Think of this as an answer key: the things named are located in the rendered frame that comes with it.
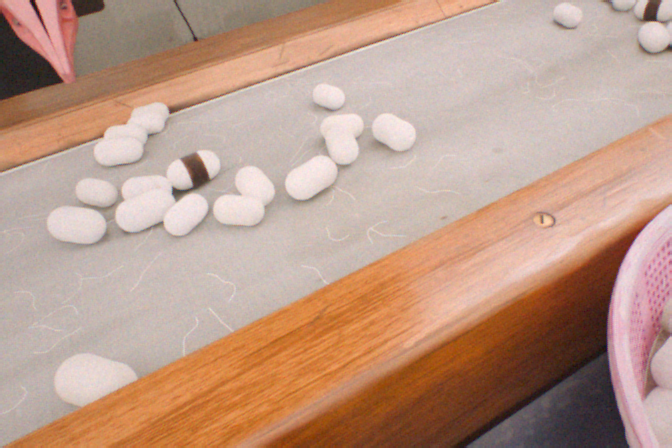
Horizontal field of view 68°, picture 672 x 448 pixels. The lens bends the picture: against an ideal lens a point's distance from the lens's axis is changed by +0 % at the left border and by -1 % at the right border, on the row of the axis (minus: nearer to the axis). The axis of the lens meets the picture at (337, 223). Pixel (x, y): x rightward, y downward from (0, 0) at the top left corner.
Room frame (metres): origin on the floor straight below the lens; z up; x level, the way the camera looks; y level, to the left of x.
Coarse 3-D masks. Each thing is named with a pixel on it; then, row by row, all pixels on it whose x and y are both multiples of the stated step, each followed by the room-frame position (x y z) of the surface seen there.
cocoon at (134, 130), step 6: (114, 126) 0.39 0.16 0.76; (120, 126) 0.38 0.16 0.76; (126, 126) 0.38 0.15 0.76; (132, 126) 0.38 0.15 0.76; (138, 126) 0.38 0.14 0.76; (108, 132) 0.38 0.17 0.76; (114, 132) 0.38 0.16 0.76; (120, 132) 0.38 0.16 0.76; (126, 132) 0.38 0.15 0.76; (132, 132) 0.38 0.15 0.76; (138, 132) 0.38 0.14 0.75; (144, 132) 0.38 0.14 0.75; (108, 138) 0.38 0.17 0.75; (114, 138) 0.38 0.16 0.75; (138, 138) 0.37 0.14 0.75; (144, 138) 0.38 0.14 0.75
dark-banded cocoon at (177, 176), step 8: (200, 152) 0.31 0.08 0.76; (208, 152) 0.31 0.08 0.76; (176, 160) 0.31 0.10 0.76; (208, 160) 0.30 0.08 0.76; (216, 160) 0.31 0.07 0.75; (168, 168) 0.30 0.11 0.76; (176, 168) 0.30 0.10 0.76; (184, 168) 0.30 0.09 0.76; (208, 168) 0.30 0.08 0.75; (216, 168) 0.31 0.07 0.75; (168, 176) 0.30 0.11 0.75; (176, 176) 0.29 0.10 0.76; (184, 176) 0.29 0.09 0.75; (176, 184) 0.29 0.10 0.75; (184, 184) 0.29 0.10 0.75; (192, 184) 0.30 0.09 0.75
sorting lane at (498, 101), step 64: (512, 0) 0.58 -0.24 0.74; (576, 0) 0.54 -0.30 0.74; (320, 64) 0.49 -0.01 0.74; (384, 64) 0.46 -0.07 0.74; (448, 64) 0.43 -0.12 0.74; (512, 64) 0.41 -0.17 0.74; (576, 64) 0.38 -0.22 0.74; (640, 64) 0.36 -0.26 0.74; (192, 128) 0.40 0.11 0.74; (256, 128) 0.38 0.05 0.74; (448, 128) 0.32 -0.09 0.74; (512, 128) 0.30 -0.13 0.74; (576, 128) 0.29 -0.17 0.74; (640, 128) 0.27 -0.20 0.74; (0, 192) 0.35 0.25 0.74; (64, 192) 0.33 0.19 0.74; (192, 192) 0.30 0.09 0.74; (320, 192) 0.27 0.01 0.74; (384, 192) 0.25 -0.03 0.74; (448, 192) 0.24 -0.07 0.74; (0, 256) 0.26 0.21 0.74; (64, 256) 0.25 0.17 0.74; (128, 256) 0.24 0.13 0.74; (192, 256) 0.23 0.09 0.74; (256, 256) 0.22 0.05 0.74; (320, 256) 0.21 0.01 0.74; (0, 320) 0.20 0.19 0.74; (64, 320) 0.19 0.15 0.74; (128, 320) 0.18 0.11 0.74; (192, 320) 0.18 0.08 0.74; (0, 384) 0.16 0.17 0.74
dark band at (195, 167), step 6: (186, 156) 0.31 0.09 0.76; (192, 156) 0.31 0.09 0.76; (198, 156) 0.31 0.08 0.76; (186, 162) 0.30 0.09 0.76; (192, 162) 0.30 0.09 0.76; (198, 162) 0.30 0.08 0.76; (186, 168) 0.30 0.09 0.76; (192, 168) 0.30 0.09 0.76; (198, 168) 0.30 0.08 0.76; (204, 168) 0.30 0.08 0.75; (192, 174) 0.30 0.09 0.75; (198, 174) 0.30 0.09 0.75; (204, 174) 0.30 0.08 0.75; (192, 180) 0.30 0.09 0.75; (198, 180) 0.30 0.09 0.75; (204, 180) 0.30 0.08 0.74
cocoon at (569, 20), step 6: (558, 6) 0.48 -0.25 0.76; (564, 6) 0.48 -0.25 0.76; (570, 6) 0.47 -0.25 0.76; (558, 12) 0.48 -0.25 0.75; (564, 12) 0.47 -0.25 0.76; (570, 12) 0.46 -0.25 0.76; (576, 12) 0.46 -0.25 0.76; (558, 18) 0.47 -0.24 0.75; (564, 18) 0.46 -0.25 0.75; (570, 18) 0.46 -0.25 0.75; (576, 18) 0.46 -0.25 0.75; (564, 24) 0.46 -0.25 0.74; (570, 24) 0.46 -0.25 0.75; (576, 24) 0.46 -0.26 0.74
